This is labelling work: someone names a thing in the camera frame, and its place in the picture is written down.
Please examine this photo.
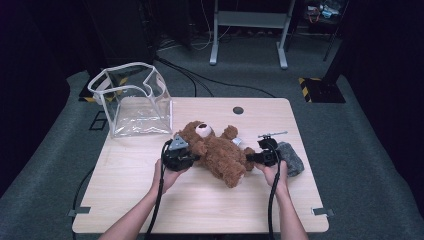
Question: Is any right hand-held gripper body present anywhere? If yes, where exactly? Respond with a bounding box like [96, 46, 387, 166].
[257, 130, 289, 168]

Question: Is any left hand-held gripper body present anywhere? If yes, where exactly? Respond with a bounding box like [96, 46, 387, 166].
[162, 133, 193, 173]

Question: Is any grey fluffy cloth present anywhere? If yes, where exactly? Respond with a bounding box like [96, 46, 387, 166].
[275, 141, 305, 178]

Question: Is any brown teddy bear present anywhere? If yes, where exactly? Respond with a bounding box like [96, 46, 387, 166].
[176, 120, 256, 189]

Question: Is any clear plastic bag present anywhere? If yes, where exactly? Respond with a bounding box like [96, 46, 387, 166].
[87, 61, 174, 138]

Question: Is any person's left hand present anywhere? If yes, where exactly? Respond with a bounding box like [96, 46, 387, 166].
[152, 159, 188, 196]

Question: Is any person's right hand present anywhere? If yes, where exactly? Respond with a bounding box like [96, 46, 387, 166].
[255, 159, 288, 196]

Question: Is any grey tape piece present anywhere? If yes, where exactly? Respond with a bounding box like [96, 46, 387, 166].
[311, 207, 335, 217]
[68, 206, 92, 218]

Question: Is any black stand base striped tape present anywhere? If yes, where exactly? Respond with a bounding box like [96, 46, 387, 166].
[78, 71, 129, 103]
[298, 77, 347, 104]

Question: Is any dark curtain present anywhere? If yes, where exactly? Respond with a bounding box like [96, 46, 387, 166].
[339, 0, 424, 221]
[0, 0, 88, 196]

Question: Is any black cabinet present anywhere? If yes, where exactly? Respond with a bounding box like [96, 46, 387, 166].
[83, 0, 158, 68]

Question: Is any dark shelf with clutter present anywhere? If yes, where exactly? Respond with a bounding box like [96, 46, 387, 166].
[304, 0, 349, 34]

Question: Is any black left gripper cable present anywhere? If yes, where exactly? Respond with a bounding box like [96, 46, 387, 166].
[144, 139, 171, 240]

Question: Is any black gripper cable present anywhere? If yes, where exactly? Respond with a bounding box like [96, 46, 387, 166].
[144, 139, 171, 240]
[266, 143, 283, 240]

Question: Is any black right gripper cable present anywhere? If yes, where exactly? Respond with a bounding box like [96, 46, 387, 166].
[266, 143, 283, 240]

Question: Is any thin black floor cable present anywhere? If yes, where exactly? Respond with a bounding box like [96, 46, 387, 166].
[72, 168, 96, 214]

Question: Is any white floor cable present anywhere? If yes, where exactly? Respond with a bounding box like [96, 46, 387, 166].
[191, 0, 233, 52]

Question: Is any grey metal desk frame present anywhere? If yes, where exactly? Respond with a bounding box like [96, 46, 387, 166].
[209, 0, 296, 70]

